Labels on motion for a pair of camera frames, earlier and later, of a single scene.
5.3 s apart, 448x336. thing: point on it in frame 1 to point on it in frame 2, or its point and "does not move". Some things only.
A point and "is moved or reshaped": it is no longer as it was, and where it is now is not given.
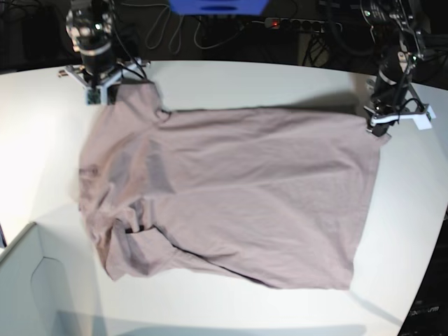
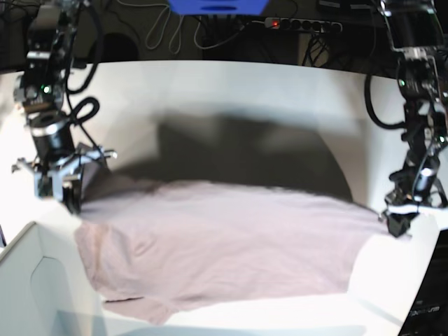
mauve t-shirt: [280, 195] is moved or reshaped
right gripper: [99, 94] to [50, 176]
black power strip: [303, 24] does not move
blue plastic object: [219, 8] does not move
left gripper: [381, 120] to [414, 193]
